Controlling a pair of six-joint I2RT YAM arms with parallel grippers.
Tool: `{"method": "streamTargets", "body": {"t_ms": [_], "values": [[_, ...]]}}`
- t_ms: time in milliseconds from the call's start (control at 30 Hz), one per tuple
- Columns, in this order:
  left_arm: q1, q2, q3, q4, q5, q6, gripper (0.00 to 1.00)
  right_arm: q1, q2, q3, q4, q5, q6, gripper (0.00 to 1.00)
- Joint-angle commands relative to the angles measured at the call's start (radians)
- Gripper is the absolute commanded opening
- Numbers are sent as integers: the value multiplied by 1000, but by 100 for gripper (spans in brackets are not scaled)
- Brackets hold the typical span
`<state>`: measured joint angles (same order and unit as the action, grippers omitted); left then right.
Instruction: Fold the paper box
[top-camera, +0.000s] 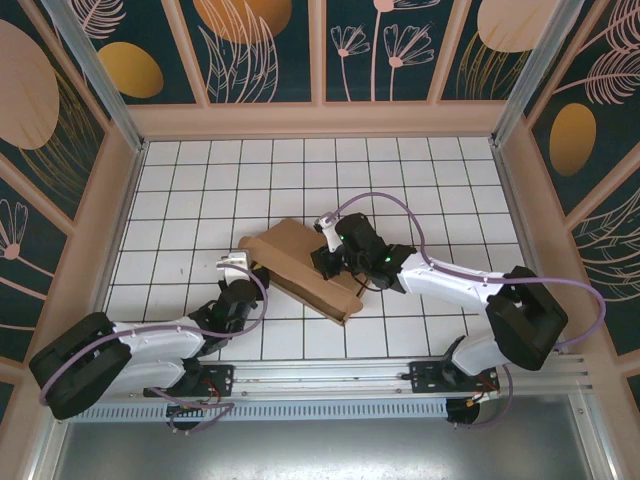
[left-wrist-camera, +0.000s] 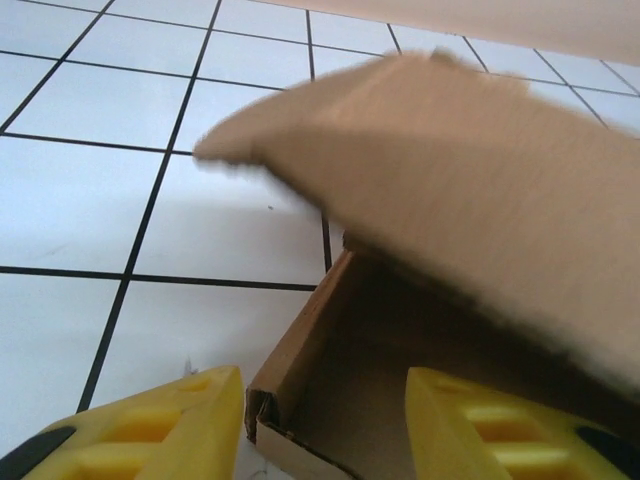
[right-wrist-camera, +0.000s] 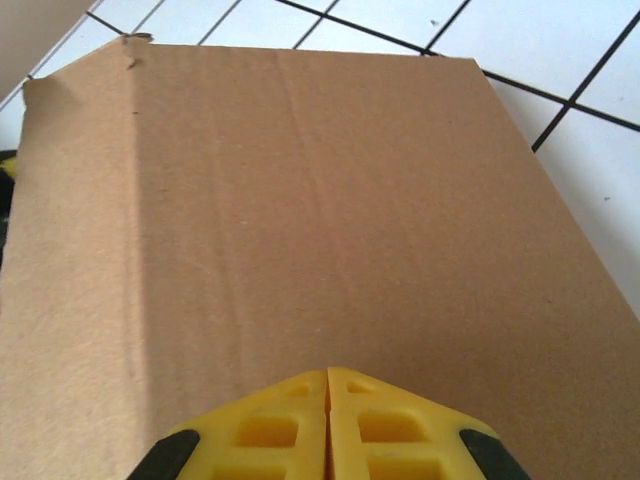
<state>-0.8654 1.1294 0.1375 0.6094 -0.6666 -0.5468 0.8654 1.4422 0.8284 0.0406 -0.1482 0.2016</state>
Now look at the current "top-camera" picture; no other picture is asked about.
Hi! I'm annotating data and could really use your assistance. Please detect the brown cardboard paper box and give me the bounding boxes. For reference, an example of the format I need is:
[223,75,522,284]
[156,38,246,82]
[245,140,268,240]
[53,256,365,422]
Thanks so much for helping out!
[237,217,366,329]

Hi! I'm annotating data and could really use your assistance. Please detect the grey metal sheet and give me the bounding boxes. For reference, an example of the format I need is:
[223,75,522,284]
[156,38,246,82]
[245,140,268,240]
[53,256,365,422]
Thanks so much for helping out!
[49,394,601,480]

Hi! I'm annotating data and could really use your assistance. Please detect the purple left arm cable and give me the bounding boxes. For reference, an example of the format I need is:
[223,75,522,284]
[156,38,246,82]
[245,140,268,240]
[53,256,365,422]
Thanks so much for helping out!
[38,264,271,435]

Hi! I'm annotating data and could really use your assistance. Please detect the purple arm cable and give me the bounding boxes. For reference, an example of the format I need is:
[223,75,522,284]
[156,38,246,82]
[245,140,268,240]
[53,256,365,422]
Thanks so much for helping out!
[38,264,271,435]
[327,192,607,431]

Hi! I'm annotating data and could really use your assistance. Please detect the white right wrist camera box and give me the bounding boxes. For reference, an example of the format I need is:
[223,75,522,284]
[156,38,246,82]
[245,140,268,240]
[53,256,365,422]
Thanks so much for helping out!
[312,213,344,251]

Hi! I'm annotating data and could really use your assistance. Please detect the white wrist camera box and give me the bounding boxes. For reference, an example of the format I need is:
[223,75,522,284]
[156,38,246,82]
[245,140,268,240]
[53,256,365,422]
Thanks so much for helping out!
[312,213,344,251]
[215,249,253,287]

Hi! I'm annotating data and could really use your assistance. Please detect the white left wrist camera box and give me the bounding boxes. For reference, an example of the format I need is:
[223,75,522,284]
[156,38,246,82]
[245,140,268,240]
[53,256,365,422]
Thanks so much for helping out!
[215,249,253,287]

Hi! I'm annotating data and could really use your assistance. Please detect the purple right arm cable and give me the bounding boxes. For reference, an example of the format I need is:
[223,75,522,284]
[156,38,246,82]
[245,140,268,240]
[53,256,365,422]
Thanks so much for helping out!
[327,192,607,431]

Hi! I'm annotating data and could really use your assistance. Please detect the thin black cable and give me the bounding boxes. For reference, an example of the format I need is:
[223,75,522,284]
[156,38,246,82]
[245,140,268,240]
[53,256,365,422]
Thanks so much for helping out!
[349,269,376,297]

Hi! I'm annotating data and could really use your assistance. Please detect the red black power wires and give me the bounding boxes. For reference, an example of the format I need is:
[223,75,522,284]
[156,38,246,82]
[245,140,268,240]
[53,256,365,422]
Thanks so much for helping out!
[167,382,242,417]
[447,387,502,426]

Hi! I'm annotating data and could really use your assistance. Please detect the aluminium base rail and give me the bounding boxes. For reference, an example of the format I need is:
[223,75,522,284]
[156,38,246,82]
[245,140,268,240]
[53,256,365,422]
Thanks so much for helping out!
[142,353,594,401]

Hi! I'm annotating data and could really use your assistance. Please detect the slotted grey cable duct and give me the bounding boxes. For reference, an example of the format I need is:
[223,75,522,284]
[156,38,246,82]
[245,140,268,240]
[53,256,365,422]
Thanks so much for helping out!
[67,397,449,424]

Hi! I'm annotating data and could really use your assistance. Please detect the aluminium table edge rail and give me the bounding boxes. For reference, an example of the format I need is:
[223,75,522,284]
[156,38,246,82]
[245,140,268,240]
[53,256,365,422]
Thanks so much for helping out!
[77,142,149,364]
[492,139,566,355]

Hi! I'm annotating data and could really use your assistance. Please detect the wall panel with flower drawing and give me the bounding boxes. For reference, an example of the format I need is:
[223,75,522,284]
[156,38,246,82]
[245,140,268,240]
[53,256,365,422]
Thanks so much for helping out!
[324,0,464,104]

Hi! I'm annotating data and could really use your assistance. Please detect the wall panel with small flower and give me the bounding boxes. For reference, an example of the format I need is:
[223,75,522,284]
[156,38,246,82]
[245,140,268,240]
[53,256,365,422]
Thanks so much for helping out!
[0,174,70,364]

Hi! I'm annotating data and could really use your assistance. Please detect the wall panel with leaf drawing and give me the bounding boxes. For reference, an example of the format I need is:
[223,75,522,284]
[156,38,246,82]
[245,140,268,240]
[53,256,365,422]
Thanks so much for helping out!
[177,0,321,105]

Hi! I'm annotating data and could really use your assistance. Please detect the wall panel with pink disc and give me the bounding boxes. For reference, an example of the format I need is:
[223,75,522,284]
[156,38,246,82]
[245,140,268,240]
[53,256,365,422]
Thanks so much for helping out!
[438,0,569,101]

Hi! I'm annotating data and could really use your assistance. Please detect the wall panel with orange oval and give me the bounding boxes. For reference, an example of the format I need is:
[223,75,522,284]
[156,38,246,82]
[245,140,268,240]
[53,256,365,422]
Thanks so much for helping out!
[527,0,640,219]

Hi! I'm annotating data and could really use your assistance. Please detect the aluminium corner post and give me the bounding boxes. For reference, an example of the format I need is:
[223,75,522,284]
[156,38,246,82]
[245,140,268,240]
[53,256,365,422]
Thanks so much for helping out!
[39,0,149,154]
[489,0,581,146]

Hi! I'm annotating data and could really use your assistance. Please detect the wall panel with golden oval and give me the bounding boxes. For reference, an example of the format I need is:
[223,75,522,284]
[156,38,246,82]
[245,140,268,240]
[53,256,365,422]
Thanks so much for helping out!
[63,0,210,107]

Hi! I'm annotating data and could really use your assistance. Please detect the wall panel with fern drawing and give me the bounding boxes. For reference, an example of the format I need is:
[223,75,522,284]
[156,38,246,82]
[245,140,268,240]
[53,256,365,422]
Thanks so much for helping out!
[569,187,640,357]

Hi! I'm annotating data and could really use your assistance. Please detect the wall panel with pink oval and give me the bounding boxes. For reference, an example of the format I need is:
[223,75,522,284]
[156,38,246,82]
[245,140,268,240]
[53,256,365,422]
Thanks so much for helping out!
[0,0,110,224]

